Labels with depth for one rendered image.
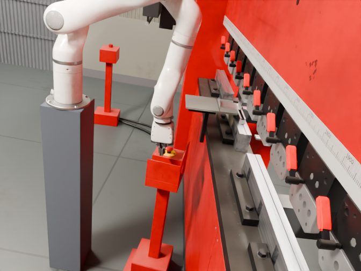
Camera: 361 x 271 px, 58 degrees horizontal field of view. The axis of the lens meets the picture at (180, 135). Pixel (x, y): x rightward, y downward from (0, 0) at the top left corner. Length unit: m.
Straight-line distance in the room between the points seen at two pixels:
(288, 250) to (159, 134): 0.75
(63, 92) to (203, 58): 1.31
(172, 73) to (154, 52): 3.33
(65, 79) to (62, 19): 0.25
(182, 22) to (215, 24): 1.20
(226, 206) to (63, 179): 0.83
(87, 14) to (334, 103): 0.95
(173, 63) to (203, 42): 1.19
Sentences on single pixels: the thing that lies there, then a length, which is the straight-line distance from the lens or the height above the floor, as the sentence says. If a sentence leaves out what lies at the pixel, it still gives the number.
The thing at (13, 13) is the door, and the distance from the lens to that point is 5.22.
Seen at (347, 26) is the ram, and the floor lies 1.55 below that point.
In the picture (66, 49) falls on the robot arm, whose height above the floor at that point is 1.25.
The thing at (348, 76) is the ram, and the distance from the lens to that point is 0.74.
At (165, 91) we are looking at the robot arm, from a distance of 1.29.
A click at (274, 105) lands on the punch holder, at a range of 1.09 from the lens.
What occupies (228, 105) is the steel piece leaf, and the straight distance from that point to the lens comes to 1.74.
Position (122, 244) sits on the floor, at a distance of 2.21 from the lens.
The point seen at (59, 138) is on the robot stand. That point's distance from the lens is 1.55.
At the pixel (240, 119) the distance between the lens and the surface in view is 1.62.
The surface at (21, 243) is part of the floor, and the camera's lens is 2.29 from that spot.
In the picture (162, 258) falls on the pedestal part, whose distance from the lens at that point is 2.00.
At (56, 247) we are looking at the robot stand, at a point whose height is 0.17.
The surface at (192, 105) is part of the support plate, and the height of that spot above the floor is 1.00.
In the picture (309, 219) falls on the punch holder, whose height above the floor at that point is 1.16.
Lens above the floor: 1.61
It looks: 27 degrees down
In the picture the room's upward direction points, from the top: 9 degrees clockwise
